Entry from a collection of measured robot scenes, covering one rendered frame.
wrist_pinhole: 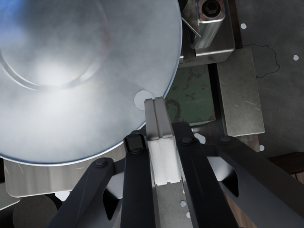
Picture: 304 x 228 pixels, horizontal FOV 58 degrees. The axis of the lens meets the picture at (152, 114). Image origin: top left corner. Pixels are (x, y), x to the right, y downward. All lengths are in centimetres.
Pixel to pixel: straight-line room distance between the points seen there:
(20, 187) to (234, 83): 33
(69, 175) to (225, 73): 28
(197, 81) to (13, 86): 26
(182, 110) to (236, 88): 9
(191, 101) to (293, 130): 80
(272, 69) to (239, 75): 74
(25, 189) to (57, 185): 4
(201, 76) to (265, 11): 85
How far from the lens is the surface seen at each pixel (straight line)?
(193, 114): 44
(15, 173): 34
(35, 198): 120
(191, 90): 44
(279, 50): 123
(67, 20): 33
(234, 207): 78
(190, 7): 33
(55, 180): 32
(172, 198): 110
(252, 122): 46
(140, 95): 30
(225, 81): 46
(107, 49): 32
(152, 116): 17
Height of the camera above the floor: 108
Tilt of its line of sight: 85 degrees down
